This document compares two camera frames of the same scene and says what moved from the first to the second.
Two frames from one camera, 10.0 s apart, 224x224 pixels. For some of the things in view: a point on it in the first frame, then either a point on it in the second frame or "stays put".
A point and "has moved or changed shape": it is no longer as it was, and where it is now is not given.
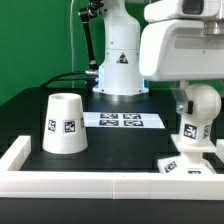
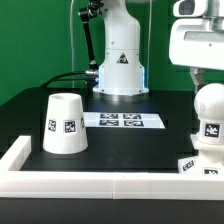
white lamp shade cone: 65,131 stays put
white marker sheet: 122,120 stays put
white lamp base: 190,159 has moved or changed shape
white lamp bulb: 207,105 has moved or changed shape
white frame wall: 39,184 stays put
